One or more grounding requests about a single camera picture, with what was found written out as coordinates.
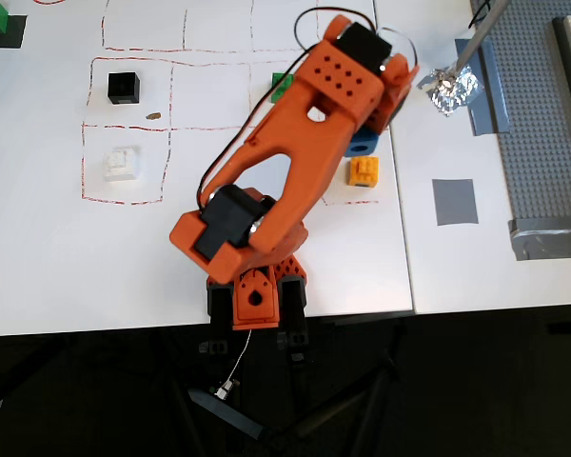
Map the thin arm servo cable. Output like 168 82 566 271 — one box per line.
196 7 380 210

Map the long grey tape strip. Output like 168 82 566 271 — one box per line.
455 37 511 138

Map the white gripper servo cable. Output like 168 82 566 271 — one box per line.
379 26 419 66

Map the grey flat bar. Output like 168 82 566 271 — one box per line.
186 386 270 442

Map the metal pole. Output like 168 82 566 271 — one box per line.
449 0 513 80

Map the yellow orange brick block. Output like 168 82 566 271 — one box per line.
345 155 381 189

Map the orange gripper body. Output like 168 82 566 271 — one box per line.
360 51 421 137

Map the grey studded baseplate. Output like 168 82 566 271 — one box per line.
469 0 571 229

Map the black square marker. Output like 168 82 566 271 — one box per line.
0 14 29 50

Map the wrinkled grey tape strip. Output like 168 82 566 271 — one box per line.
506 217 571 262

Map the crumpled aluminium foil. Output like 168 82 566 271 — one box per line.
416 65 482 117

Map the white brick block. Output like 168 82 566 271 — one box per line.
102 145 140 183

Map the white wire with connector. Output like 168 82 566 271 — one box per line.
212 328 254 402

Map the thin black cable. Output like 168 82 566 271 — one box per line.
467 0 492 30

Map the grey square marker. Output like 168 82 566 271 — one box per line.
430 178 480 228

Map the black brick block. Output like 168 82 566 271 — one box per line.
107 70 141 107

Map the black camera tripod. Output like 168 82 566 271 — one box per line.
266 313 404 442

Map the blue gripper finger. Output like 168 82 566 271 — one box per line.
345 131 381 159

